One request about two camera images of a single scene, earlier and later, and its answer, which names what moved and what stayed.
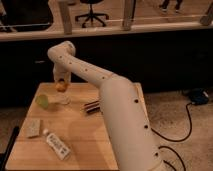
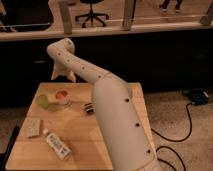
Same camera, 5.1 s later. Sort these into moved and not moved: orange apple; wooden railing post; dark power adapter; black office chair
Moved: orange apple
Not moved: wooden railing post; dark power adapter; black office chair
